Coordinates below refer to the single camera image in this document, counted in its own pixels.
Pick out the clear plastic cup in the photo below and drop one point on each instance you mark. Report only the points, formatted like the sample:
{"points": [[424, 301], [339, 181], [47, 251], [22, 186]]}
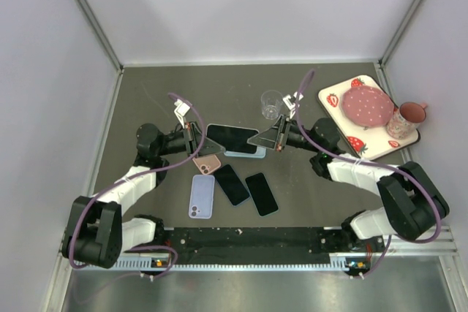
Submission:
{"points": [[271, 102]]}

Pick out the grey slotted cable duct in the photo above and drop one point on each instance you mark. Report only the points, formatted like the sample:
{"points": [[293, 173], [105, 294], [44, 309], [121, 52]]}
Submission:
{"points": [[159, 262]]}

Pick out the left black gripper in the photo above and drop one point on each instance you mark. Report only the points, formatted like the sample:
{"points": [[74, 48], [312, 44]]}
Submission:
{"points": [[192, 137]]}

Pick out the light blue phone case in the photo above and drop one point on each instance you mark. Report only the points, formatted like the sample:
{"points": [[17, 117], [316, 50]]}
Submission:
{"points": [[259, 153]]}

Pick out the black phone blue edge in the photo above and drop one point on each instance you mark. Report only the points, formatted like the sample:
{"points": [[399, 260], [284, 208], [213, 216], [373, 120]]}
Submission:
{"points": [[231, 185]]}

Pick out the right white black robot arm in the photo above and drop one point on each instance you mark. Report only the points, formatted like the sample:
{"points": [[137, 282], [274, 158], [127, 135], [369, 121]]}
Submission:
{"points": [[412, 206]]}

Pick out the pink phone case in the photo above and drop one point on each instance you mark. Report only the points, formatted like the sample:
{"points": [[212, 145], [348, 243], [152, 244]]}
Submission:
{"points": [[207, 164]]}

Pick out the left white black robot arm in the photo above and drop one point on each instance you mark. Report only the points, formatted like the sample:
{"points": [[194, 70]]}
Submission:
{"points": [[96, 233]]}

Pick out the pink floral mug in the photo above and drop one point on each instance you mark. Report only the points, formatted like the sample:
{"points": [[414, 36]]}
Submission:
{"points": [[406, 119]]}

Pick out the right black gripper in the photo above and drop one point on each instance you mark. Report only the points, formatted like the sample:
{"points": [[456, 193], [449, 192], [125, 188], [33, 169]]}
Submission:
{"points": [[271, 138]]}

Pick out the black phone white edge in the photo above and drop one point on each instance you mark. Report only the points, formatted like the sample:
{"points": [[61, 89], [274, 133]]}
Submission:
{"points": [[233, 138]]}

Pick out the black phone middle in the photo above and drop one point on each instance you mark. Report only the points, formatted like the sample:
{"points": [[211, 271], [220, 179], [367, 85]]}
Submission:
{"points": [[261, 194]]}

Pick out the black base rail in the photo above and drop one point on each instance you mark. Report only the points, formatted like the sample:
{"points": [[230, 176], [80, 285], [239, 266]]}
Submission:
{"points": [[263, 245]]}

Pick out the pink polka dot plate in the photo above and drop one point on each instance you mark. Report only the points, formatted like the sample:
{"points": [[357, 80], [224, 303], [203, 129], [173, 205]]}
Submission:
{"points": [[367, 106]]}

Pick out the lavender phone case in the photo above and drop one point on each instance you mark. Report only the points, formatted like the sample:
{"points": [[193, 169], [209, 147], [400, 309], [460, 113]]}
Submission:
{"points": [[201, 197]]}

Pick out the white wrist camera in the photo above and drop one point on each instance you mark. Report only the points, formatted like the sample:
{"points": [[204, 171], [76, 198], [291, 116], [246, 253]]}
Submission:
{"points": [[290, 100], [181, 108]]}

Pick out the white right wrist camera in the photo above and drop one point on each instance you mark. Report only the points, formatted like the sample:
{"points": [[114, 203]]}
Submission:
{"points": [[290, 100]]}

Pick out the strawberry pattern tray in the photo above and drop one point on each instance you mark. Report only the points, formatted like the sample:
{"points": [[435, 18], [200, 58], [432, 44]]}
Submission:
{"points": [[369, 142]]}

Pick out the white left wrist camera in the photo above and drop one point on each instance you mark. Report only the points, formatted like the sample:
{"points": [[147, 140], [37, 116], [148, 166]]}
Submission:
{"points": [[181, 108]]}

